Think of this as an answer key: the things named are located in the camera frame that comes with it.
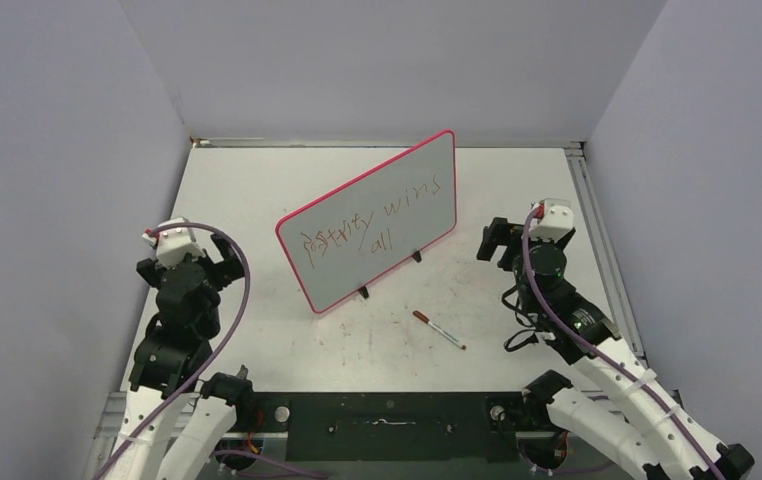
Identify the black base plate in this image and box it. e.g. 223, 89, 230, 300
217, 392, 568, 466

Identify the red marker cap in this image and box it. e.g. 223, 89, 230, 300
412, 310, 431, 324

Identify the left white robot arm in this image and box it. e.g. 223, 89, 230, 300
94, 221, 251, 479

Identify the red and white marker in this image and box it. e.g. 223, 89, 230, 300
422, 315, 467, 350

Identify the pink framed whiteboard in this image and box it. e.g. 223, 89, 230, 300
275, 130, 458, 314

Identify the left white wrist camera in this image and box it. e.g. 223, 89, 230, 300
142, 216, 205, 268

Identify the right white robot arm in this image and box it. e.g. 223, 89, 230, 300
476, 213, 755, 479

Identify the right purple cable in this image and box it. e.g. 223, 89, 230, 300
521, 205, 727, 480

